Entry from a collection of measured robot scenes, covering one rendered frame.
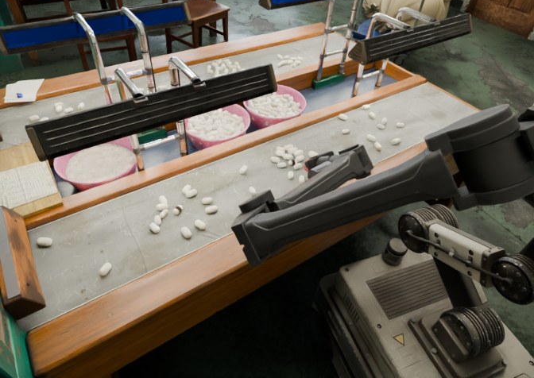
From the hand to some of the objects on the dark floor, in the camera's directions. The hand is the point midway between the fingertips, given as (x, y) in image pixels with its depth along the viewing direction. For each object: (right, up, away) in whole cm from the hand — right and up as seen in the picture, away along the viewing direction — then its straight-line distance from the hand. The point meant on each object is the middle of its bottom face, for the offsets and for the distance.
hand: (306, 167), depth 114 cm
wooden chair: (-77, +111, +228) cm, 265 cm away
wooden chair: (-143, +83, +192) cm, 254 cm away
